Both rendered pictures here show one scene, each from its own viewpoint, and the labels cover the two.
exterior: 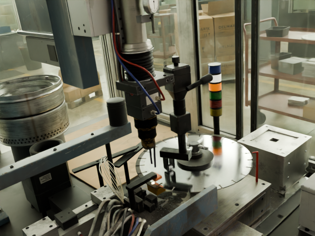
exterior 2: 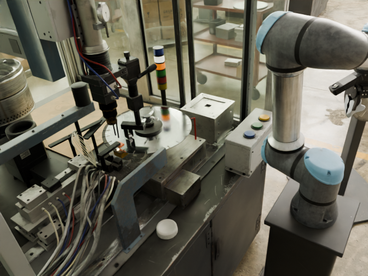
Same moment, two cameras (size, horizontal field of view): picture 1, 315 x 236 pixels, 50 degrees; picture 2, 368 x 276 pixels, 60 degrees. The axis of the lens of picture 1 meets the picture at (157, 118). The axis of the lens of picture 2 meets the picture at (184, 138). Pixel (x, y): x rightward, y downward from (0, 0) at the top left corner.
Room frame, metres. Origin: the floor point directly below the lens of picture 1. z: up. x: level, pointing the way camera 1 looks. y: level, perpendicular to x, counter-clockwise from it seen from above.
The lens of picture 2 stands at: (-0.17, 0.01, 1.60)
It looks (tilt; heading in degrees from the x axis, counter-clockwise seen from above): 34 degrees down; 347
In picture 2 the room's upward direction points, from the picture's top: 5 degrees counter-clockwise
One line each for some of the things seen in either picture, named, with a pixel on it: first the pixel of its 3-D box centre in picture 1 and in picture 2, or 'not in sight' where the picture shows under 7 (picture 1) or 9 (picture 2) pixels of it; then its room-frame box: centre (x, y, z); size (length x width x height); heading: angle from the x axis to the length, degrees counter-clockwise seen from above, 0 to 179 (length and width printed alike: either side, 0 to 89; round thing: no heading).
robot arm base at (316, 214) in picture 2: not in sight; (315, 200); (0.46, -0.57, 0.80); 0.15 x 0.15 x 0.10
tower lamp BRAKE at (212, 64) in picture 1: (214, 68); (158, 50); (1.15, -0.22, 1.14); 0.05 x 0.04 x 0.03; 39
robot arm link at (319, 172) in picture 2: not in sight; (319, 172); (0.47, -0.57, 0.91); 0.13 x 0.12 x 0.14; 21
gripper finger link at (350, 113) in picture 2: not in sight; (357, 108); (0.72, -0.90, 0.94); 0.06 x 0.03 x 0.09; 79
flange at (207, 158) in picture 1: (194, 155); (148, 124); (0.87, -0.10, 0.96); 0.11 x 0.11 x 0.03
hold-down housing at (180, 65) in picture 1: (178, 96); (131, 82); (0.81, -0.06, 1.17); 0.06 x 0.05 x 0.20; 120
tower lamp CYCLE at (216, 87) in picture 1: (214, 85); (160, 64); (1.15, -0.22, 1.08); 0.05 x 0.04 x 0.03; 39
